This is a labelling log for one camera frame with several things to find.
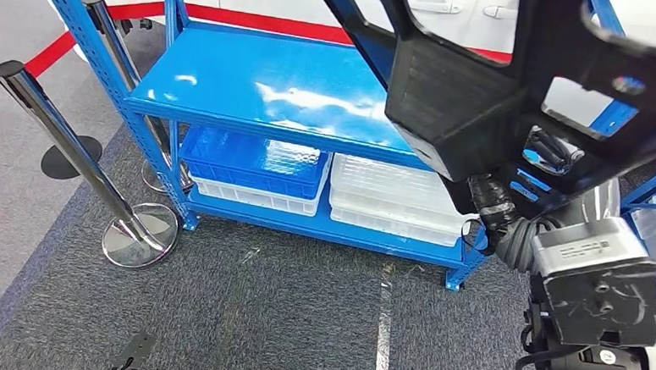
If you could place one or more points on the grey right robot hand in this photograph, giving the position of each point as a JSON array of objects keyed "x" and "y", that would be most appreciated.
[{"x": 492, "y": 206}]

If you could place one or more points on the black plastic car part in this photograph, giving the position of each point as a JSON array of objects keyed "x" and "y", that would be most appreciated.
[{"x": 450, "y": 100}]

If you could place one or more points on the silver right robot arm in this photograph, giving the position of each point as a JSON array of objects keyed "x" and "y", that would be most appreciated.
[{"x": 518, "y": 247}]

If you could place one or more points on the blue metal shelf rack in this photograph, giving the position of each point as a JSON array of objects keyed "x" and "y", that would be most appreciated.
[
  {"x": 651, "y": 184},
  {"x": 254, "y": 84}
]

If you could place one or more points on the clear floor tape strip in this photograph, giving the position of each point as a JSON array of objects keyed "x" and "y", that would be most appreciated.
[{"x": 384, "y": 333}]

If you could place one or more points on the long red barrier belt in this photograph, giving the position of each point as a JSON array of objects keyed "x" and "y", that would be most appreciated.
[{"x": 258, "y": 21}]

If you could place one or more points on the chrome stanchion with chrome base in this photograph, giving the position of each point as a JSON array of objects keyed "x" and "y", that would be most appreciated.
[{"x": 140, "y": 241}]

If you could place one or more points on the chrome stanchion holding red belts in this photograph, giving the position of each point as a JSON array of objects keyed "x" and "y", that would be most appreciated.
[{"x": 115, "y": 60}]

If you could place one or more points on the thin stanchion with dark base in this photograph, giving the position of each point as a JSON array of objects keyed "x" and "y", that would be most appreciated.
[{"x": 74, "y": 159}]

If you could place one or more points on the short red barrier belt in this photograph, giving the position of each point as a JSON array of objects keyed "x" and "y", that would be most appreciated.
[{"x": 54, "y": 54}]

